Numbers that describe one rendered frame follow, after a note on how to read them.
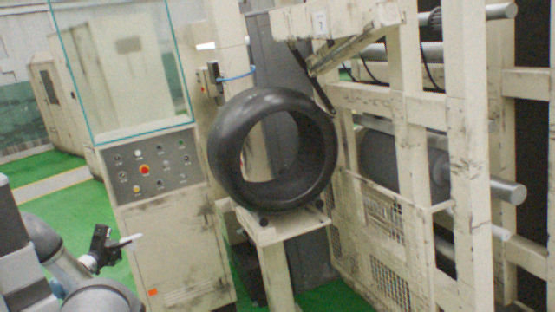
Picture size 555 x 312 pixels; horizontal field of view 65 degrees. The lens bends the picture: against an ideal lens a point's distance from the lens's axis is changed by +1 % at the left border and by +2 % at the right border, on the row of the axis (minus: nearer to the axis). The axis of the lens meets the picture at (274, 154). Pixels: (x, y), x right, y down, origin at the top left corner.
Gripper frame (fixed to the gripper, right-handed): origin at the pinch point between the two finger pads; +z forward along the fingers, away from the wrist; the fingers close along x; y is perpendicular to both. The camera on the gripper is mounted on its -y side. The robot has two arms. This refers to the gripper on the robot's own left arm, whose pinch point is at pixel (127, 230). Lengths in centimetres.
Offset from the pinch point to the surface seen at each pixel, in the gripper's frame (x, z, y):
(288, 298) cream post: 37, 75, 81
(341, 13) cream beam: 74, 45, -76
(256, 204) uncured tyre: 40, 35, 0
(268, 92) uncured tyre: 43, 48, -46
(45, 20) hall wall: -706, 617, -53
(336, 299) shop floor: 58, 106, 99
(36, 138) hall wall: -708, 528, 187
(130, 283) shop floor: -103, 101, 122
